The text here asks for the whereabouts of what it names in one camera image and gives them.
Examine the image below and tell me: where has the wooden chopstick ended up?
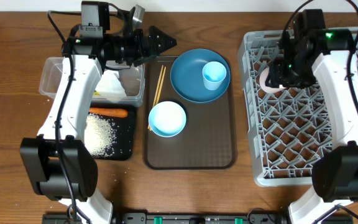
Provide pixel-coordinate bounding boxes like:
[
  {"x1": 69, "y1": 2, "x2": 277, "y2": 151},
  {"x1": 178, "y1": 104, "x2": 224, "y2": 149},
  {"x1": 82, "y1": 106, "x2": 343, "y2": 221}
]
[
  {"x1": 149, "y1": 65, "x2": 167, "y2": 108},
  {"x1": 147, "y1": 65, "x2": 165, "y2": 131}
]

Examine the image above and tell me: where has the pink plastic cup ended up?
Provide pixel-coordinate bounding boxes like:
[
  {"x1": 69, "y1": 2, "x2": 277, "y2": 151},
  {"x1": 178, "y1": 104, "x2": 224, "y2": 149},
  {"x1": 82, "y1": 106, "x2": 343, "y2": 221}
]
[{"x1": 259, "y1": 67, "x2": 286, "y2": 93}]

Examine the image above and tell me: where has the white napkin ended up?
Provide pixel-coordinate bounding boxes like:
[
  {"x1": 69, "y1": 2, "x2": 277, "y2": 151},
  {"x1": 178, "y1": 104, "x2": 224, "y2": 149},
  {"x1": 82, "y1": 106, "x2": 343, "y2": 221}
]
[{"x1": 94, "y1": 70, "x2": 127, "y2": 103}]

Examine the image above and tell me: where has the orange carrot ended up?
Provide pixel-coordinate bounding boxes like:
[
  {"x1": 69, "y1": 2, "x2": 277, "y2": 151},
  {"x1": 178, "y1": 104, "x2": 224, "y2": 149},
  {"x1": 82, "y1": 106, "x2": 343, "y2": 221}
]
[{"x1": 89, "y1": 108, "x2": 128, "y2": 118}]

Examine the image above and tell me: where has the light blue bowl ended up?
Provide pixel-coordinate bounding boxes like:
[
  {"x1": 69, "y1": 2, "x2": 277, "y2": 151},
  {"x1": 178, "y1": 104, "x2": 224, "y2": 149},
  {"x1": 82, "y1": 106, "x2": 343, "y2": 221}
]
[{"x1": 148, "y1": 101, "x2": 186, "y2": 138}]

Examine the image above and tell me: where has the pile of white rice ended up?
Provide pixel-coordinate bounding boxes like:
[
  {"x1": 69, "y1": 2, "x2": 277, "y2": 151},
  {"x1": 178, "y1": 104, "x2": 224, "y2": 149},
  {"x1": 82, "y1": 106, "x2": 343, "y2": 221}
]
[{"x1": 84, "y1": 113, "x2": 117, "y2": 158}]

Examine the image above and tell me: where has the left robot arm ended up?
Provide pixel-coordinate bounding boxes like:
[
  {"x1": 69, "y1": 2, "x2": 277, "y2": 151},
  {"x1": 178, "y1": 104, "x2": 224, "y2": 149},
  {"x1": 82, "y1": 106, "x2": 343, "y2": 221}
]
[{"x1": 20, "y1": 1, "x2": 177, "y2": 223}]

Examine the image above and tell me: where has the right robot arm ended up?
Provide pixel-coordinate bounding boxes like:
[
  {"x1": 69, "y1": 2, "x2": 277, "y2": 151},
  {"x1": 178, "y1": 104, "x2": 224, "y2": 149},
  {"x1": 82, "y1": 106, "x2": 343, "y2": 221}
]
[{"x1": 259, "y1": 8, "x2": 358, "y2": 223}]

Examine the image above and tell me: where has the grey plastic dishwasher rack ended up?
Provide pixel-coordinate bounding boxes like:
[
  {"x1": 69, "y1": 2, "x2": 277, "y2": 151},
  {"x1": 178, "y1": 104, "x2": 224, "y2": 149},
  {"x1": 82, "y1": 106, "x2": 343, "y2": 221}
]
[{"x1": 238, "y1": 30, "x2": 358, "y2": 187}]

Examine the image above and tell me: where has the dark blue round plate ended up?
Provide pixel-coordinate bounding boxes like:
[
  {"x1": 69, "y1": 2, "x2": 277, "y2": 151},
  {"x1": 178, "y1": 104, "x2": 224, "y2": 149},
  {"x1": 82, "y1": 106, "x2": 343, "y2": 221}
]
[{"x1": 170, "y1": 49, "x2": 231, "y2": 103}]

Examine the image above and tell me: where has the light blue plastic cup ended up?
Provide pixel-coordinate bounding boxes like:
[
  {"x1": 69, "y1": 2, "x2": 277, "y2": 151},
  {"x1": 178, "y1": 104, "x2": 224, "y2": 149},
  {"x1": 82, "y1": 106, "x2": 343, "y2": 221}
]
[{"x1": 202, "y1": 62, "x2": 227, "y2": 91}]

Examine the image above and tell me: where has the black plastic tray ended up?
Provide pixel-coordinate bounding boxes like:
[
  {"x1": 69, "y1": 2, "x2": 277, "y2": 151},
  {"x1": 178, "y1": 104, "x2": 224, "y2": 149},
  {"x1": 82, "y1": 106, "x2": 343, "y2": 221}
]
[{"x1": 92, "y1": 104, "x2": 137, "y2": 161}]

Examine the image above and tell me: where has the clear plastic bin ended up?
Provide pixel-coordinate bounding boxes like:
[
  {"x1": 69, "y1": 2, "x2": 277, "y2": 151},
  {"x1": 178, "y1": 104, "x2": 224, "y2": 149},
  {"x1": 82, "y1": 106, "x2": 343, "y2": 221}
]
[{"x1": 39, "y1": 57, "x2": 145, "y2": 107}]

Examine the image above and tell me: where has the dark brown serving tray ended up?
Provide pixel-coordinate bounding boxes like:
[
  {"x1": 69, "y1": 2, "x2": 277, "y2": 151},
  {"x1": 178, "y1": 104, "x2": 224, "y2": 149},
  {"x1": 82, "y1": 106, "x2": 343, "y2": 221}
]
[{"x1": 143, "y1": 72, "x2": 237, "y2": 170}]

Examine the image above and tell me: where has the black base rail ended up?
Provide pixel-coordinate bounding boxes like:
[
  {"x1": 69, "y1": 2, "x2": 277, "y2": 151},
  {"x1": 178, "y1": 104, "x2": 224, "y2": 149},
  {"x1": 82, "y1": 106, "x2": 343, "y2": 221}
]
[{"x1": 42, "y1": 213, "x2": 354, "y2": 224}]

